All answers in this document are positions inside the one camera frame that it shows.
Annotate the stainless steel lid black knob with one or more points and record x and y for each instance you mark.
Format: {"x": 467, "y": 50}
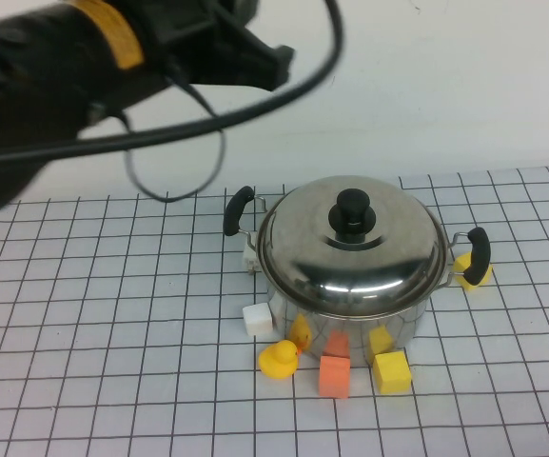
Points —
{"x": 312, "y": 266}

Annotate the yellow foam cube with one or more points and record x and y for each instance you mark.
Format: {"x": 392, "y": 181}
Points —
{"x": 392, "y": 373}
{"x": 460, "y": 264}

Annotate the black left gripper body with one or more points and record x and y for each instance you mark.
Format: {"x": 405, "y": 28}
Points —
{"x": 198, "y": 52}

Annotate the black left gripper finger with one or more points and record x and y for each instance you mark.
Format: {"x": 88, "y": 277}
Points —
{"x": 276, "y": 66}

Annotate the yellow rubber duck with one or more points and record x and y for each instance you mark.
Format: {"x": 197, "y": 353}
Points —
{"x": 276, "y": 362}

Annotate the white plug adapter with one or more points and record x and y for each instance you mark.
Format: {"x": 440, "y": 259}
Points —
{"x": 249, "y": 257}

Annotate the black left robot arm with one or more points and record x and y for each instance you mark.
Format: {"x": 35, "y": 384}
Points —
{"x": 26, "y": 71}

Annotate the white foam cube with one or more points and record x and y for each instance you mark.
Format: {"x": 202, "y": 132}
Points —
{"x": 257, "y": 320}

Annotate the orange foam cube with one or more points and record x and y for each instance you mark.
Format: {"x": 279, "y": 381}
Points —
{"x": 335, "y": 378}

